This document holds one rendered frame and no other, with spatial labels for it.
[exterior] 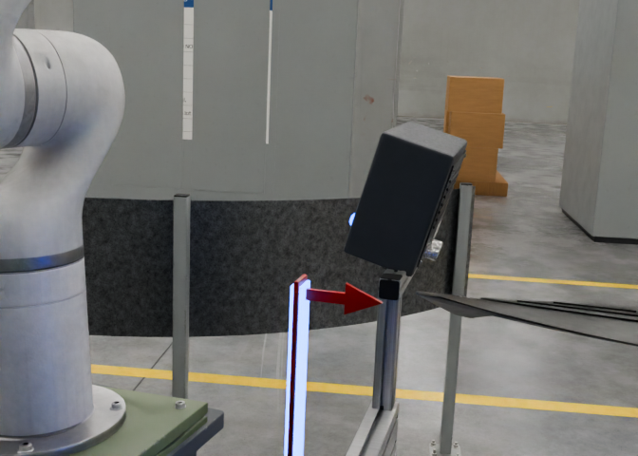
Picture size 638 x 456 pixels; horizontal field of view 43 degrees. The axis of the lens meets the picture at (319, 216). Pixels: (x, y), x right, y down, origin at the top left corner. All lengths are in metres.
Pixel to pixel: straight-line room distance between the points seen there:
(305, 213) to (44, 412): 1.55
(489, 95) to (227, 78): 3.11
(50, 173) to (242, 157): 5.82
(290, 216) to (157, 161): 4.59
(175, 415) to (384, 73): 3.98
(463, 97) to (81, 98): 7.82
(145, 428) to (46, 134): 0.33
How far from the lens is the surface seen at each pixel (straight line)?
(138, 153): 6.90
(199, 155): 6.75
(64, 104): 0.85
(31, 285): 0.85
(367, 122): 4.80
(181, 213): 2.23
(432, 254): 1.20
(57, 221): 0.85
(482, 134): 8.63
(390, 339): 1.15
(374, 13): 4.79
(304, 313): 0.60
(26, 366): 0.87
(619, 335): 0.52
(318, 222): 2.36
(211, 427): 0.98
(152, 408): 0.96
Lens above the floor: 1.35
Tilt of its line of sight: 11 degrees down
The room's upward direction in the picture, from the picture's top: 2 degrees clockwise
